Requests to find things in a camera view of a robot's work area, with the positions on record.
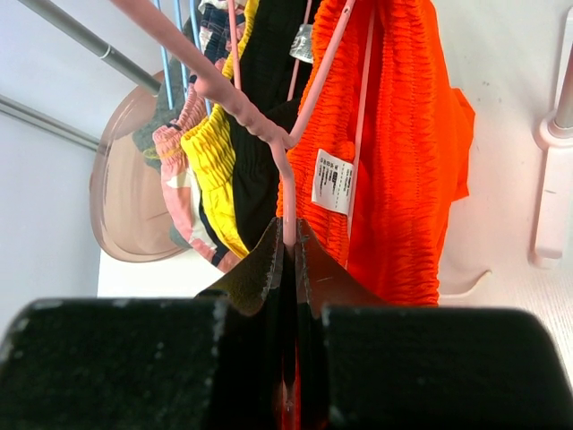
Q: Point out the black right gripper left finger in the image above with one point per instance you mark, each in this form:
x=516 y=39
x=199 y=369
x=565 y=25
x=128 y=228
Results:
x=210 y=362

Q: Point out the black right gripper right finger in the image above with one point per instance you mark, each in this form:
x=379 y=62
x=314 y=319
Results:
x=366 y=364

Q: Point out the pink shark print shorts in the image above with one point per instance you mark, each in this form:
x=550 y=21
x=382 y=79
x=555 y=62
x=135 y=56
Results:
x=180 y=187

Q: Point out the yellow shorts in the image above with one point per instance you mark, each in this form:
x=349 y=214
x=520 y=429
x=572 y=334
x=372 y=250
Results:
x=208 y=145

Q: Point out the orange shorts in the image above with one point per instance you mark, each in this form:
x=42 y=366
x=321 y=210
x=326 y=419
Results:
x=388 y=110

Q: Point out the black shorts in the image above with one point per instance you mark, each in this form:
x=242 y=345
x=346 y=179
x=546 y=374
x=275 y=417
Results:
x=274 y=83

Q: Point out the grey shorts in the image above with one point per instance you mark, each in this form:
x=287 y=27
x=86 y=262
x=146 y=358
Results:
x=162 y=115

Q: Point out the pink wire hanger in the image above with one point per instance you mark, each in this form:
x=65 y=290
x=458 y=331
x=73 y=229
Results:
x=236 y=59
x=233 y=96

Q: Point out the pink translucent plastic basin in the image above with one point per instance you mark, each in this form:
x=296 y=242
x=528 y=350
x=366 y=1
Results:
x=128 y=214

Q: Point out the metal clothes rack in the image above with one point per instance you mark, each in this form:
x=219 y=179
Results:
x=504 y=56

